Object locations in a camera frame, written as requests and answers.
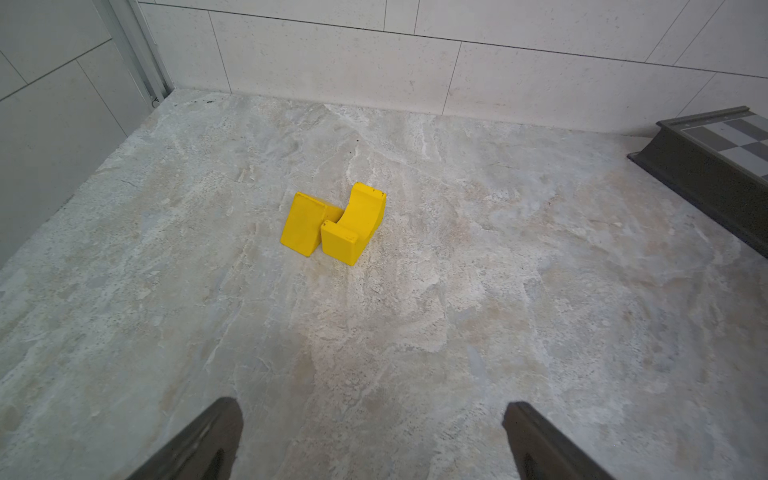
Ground yellow plastic block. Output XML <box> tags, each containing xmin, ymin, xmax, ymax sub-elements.
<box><xmin>280</xmin><ymin>182</ymin><xmax>387</xmax><ymax>266</ymax></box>

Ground black grey chessboard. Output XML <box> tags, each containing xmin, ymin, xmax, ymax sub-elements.
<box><xmin>627</xmin><ymin>106</ymin><xmax>767</xmax><ymax>256</ymax></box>

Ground aluminium corner profile left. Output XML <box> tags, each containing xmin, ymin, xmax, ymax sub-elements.
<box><xmin>92</xmin><ymin>0</ymin><xmax>174</xmax><ymax>108</ymax></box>

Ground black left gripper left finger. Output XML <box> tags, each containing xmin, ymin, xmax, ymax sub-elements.
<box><xmin>128</xmin><ymin>397</ymin><xmax>244</xmax><ymax>480</ymax></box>

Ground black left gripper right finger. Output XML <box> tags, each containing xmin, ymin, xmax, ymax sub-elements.
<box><xmin>502</xmin><ymin>401</ymin><xmax>614</xmax><ymax>480</ymax></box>

